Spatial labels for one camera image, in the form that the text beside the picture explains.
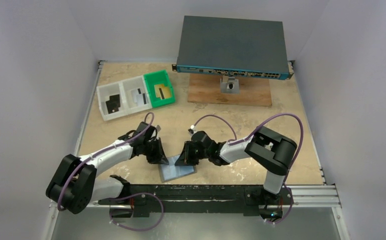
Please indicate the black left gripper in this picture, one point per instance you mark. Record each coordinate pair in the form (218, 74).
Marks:
(159, 158)

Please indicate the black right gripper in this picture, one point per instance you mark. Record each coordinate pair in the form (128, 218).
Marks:
(190, 153)

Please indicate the grey leather card holder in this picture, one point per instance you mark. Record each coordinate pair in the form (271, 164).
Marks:
(171, 171)

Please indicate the black card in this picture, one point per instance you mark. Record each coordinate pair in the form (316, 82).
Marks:
(115, 99)
(111, 108)

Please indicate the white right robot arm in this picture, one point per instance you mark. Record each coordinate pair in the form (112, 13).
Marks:
(272, 150)

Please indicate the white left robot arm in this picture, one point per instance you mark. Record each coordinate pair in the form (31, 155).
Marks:
(74, 184)

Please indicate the white middle bin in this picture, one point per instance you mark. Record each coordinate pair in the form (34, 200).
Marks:
(130, 89)

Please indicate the white bin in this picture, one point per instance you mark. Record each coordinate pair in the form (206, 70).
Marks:
(103, 94)
(130, 89)

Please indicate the brown wooden board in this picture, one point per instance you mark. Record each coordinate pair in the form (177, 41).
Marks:
(216, 89)

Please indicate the green bin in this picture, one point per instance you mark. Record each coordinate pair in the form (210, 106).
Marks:
(158, 77)

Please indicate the white left bin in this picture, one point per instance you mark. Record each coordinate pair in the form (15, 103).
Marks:
(103, 94)

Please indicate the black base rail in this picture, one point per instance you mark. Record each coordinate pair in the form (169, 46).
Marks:
(246, 199)

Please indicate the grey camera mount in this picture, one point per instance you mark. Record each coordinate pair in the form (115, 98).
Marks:
(229, 85)

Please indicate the grey network switch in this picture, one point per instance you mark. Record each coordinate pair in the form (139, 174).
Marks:
(233, 47)

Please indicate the aluminium frame rail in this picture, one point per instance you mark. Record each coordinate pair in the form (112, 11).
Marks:
(311, 196)

